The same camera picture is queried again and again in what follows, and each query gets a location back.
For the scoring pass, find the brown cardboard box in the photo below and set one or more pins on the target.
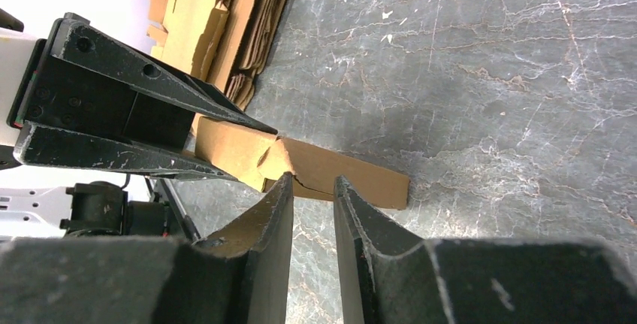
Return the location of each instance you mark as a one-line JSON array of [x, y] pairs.
[[258, 159]]

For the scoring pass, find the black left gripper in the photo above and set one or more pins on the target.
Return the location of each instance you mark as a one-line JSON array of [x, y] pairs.
[[99, 86]]

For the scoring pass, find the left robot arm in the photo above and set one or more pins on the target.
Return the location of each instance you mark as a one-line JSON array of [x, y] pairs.
[[89, 209]]

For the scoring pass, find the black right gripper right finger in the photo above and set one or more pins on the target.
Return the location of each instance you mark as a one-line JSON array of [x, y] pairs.
[[390, 275]]

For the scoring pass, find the stack of flat cardboard boxes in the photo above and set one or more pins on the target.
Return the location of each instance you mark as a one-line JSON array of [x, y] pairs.
[[225, 43]]

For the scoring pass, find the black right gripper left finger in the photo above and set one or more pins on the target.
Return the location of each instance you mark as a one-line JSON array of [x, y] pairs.
[[238, 274]]

